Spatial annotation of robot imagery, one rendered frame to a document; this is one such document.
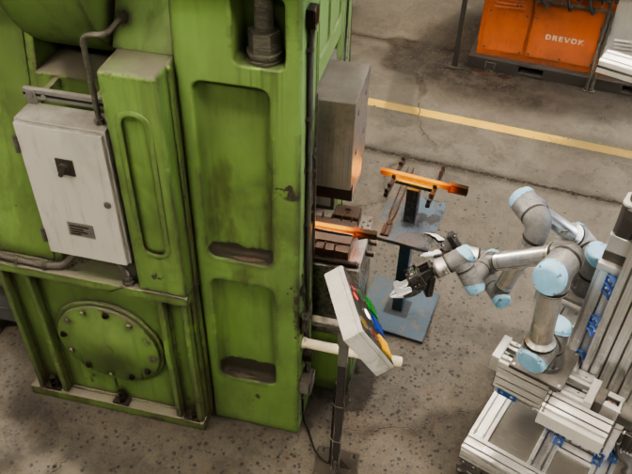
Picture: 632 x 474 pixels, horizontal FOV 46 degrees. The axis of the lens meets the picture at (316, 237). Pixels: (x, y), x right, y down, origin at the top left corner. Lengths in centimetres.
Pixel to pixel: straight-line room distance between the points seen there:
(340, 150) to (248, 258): 58
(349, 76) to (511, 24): 378
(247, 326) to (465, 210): 220
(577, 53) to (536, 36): 36
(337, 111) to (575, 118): 373
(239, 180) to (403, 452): 168
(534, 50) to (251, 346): 404
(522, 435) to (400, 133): 279
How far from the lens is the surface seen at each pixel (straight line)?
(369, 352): 278
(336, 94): 280
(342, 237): 333
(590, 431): 319
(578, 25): 653
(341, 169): 292
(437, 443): 388
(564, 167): 570
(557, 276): 266
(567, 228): 339
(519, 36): 661
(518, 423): 377
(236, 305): 330
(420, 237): 381
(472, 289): 296
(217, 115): 269
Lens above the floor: 323
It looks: 42 degrees down
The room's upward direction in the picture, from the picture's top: 1 degrees clockwise
